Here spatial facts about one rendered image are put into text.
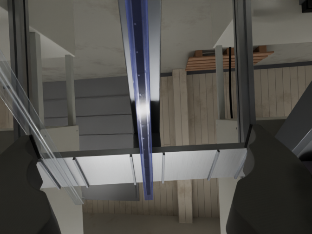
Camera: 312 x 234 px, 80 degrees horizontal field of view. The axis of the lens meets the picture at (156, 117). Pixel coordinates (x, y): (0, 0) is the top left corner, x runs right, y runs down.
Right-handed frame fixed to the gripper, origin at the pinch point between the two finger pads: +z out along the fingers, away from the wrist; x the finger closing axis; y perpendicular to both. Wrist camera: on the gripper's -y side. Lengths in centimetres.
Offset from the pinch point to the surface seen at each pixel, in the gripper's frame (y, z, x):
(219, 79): 23, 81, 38
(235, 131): 33, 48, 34
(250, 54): 4, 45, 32
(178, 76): 106, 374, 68
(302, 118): 11.9, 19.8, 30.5
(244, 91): 14, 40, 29
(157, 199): 363, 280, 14
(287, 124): 15.4, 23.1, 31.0
